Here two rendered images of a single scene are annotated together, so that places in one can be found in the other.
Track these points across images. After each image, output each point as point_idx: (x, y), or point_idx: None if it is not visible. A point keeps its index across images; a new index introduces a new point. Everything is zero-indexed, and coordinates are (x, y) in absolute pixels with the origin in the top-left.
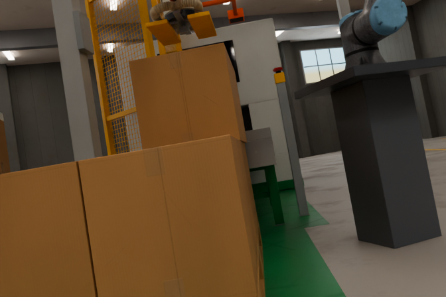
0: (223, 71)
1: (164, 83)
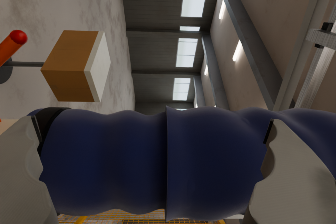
0: None
1: None
